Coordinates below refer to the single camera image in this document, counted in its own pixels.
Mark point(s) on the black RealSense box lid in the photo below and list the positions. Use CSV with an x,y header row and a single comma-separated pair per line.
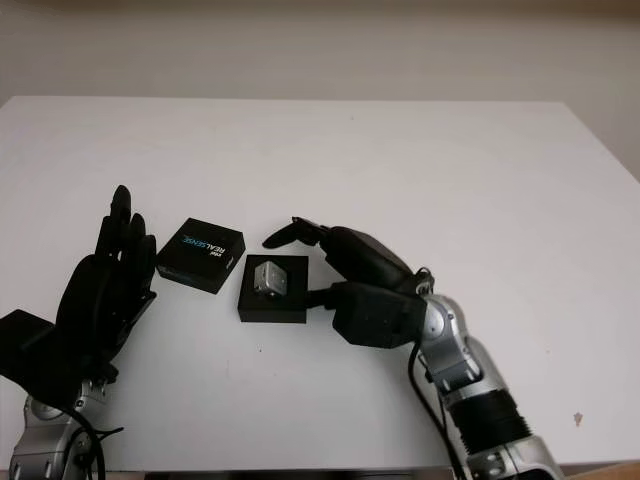
x,y
200,255

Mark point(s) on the small silver depth camera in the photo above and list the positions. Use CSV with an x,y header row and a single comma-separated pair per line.
x,y
270,277

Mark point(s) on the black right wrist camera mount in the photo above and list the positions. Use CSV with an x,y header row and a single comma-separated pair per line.
x,y
375,315

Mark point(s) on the black camera box base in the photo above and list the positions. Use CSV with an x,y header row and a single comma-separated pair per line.
x,y
272,312

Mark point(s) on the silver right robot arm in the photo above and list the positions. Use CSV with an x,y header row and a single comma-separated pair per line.
x,y
475,380

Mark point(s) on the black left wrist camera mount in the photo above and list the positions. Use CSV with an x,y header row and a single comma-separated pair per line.
x,y
30,350

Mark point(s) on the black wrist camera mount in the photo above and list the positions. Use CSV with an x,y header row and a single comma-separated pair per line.
x,y
30,350
375,315

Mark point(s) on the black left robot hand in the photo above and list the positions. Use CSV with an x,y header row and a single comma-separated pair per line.
x,y
92,295

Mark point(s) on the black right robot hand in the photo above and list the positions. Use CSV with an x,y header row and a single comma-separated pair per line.
x,y
370,260

